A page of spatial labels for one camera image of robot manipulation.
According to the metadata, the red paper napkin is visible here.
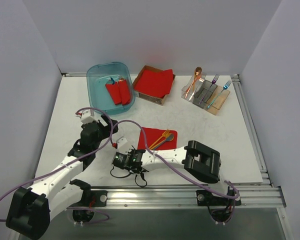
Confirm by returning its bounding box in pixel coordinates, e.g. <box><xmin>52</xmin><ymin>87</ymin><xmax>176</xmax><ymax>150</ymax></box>
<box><xmin>137</xmin><ymin>127</ymin><xmax>178</xmax><ymax>150</ymax></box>

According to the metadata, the orange plastic fork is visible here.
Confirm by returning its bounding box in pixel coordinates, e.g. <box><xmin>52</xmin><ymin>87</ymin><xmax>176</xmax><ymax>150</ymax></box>
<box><xmin>149</xmin><ymin>129</ymin><xmax>170</xmax><ymax>149</ymax></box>

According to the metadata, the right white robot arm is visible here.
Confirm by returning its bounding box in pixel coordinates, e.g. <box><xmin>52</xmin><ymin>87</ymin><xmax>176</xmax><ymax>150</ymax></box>
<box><xmin>124</xmin><ymin>140</ymin><xmax>221</xmax><ymax>184</ymax></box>

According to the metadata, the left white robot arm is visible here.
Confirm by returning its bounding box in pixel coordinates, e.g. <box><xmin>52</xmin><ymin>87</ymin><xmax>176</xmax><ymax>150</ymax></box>
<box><xmin>5</xmin><ymin>114</ymin><xmax>118</xmax><ymax>240</ymax></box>

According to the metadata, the right rolled red napkin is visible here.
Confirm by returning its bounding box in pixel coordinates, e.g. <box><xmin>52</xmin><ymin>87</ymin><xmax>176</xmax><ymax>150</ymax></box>
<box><xmin>118</xmin><ymin>78</ymin><xmax>131</xmax><ymax>106</ymax></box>

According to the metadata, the rolled red napkin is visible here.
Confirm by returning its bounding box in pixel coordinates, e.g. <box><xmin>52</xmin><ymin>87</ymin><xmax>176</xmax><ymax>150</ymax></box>
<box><xmin>118</xmin><ymin>78</ymin><xmax>131</xmax><ymax>106</ymax></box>
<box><xmin>105</xmin><ymin>82</ymin><xmax>122</xmax><ymax>105</ymax></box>

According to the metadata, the left rolled red napkin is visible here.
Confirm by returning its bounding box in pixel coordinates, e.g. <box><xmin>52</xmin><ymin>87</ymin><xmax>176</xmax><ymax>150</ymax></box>
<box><xmin>105</xmin><ymin>82</ymin><xmax>122</xmax><ymax>105</ymax></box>

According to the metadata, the brown cardboard napkin box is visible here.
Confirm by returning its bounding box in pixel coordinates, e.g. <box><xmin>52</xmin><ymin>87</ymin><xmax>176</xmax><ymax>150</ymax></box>
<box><xmin>132</xmin><ymin>65</ymin><xmax>176</xmax><ymax>106</ymax></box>

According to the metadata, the red napkin stack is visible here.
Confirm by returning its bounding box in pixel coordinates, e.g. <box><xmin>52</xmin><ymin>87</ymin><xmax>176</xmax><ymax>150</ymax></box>
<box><xmin>134</xmin><ymin>69</ymin><xmax>174</xmax><ymax>98</ymax></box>

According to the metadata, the blue transparent plastic bin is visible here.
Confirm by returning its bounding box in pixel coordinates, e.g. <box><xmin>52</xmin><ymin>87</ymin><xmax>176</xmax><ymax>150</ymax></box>
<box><xmin>86</xmin><ymin>62</ymin><xmax>135</xmax><ymax>115</ymax></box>

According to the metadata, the clear acrylic utensil holder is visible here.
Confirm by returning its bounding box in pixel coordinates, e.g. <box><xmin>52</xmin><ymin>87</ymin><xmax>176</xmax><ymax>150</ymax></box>
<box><xmin>181</xmin><ymin>75</ymin><xmax>232</xmax><ymax>116</ymax></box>

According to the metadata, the silver fork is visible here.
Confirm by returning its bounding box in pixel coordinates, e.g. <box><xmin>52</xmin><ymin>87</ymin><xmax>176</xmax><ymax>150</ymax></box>
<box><xmin>193</xmin><ymin>73</ymin><xmax>206</xmax><ymax>94</ymax></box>

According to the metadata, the copper metallic spoon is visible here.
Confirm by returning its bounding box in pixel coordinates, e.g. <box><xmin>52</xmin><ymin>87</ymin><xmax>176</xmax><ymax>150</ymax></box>
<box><xmin>185</xmin><ymin>66</ymin><xmax>202</xmax><ymax>97</ymax></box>

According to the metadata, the purple metallic fork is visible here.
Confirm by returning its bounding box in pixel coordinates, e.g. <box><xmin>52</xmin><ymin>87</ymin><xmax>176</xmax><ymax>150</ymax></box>
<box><xmin>198</xmin><ymin>74</ymin><xmax>220</xmax><ymax>107</ymax></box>

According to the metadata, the blue metallic fork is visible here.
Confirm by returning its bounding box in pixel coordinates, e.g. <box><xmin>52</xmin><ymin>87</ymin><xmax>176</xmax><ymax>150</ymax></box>
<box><xmin>207</xmin><ymin>80</ymin><xmax>232</xmax><ymax>109</ymax></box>

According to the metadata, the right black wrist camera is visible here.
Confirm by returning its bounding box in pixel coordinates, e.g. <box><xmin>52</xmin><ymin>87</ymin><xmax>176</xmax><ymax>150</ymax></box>
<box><xmin>112</xmin><ymin>136</ymin><xmax>132</xmax><ymax>170</ymax></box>

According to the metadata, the aluminium front rail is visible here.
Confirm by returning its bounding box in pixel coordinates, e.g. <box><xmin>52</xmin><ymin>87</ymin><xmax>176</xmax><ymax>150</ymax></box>
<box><xmin>19</xmin><ymin>186</ymin><xmax>287</xmax><ymax>210</ymax></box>

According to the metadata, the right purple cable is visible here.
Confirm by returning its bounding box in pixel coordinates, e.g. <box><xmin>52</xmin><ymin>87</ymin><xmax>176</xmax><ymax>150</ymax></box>
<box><xmin>109</xmin><ymin>119</ymin><xmax>241</xmax><ymax>223</ymax></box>

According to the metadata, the purple cable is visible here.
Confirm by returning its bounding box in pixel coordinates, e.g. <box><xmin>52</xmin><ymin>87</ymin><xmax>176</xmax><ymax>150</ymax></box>
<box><xmin>109</xmin><ymin>119</ymin><xmax>241</xmax><ymax>223</ymax></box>
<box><xmin>0</xmin><ymin>106</ymin><xmax>113</xmax><ymax>223</ymax></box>

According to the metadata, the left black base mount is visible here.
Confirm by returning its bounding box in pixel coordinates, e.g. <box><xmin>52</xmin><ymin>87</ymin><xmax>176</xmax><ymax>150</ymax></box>
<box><xmin>69</xmin><ymin>190</ymin><xmax>108</xmax><ymax>208</ymax></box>

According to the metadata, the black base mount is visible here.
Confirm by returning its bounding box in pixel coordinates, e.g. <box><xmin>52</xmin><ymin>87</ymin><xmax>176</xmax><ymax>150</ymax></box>
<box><xmin>69</xmin><ymin>190</ymin><xmax>108</xmax><ymax>208</ymax></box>
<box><xmin>195</xmin><ymin>189</ymin><xmax>234</xmax><ymax>207</ymax></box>

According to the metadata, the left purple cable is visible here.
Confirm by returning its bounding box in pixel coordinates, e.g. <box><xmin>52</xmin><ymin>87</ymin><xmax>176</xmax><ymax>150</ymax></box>
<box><xmin>0</xmin><ymin>106</ymin><xmax>113</xmax><ymax>223</ymax></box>

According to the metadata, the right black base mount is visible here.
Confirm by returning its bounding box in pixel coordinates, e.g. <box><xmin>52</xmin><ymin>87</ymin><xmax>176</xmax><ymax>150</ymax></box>
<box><xmin>195</xmin><ymin>189</ymin><xmax>234</xmax><ymax>207</ymax></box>

